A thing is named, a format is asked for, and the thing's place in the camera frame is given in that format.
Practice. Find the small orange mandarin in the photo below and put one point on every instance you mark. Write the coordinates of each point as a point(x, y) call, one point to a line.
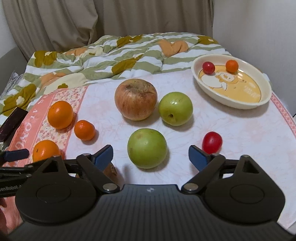
point(84, 130)

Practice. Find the green white floral blanket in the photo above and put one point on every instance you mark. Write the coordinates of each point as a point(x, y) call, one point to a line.
point(110, 57)

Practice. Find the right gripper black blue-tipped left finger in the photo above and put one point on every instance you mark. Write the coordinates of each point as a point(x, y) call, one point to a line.
point(93, 166)

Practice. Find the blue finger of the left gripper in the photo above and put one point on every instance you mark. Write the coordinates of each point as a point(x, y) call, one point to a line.
point(11, 156)

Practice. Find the large orange mandarin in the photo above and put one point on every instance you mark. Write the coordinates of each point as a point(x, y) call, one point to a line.
point(60, 115)

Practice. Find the beige curtain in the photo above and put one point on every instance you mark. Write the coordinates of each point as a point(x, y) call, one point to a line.
point(64, 25)

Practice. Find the green apple front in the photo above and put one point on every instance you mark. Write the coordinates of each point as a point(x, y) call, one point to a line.
point(147, 148)

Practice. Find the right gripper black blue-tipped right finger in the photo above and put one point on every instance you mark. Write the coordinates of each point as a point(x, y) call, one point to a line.
point(208, 166)

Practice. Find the cream oval dish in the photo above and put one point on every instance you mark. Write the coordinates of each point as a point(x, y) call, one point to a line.
point(246, 89)

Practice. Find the small red cherry tomato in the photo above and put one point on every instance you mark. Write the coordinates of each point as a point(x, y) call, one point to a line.
point(208, 68)

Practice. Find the large red tomato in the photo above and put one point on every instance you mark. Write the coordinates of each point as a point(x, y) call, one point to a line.
point(212, 143)

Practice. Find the small orange in dish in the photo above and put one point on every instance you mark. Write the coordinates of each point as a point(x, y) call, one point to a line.
point(232, 66)

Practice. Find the pink white table cloth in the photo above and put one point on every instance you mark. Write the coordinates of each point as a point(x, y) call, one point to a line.
point(266, 133)

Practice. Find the large red apple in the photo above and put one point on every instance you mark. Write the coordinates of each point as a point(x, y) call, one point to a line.
point(135, 99)

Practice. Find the brown kiwi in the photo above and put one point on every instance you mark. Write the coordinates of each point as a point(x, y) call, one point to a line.
point(111, 172)

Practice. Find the dark phone on edge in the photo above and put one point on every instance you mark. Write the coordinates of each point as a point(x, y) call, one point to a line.
point(11, 124)

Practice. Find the green apple rear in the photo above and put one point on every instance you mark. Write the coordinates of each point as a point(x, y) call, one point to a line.
point(175, 108)

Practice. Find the green apple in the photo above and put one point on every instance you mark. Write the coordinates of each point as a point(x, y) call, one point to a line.
point(175, 108)
point(147, 148)

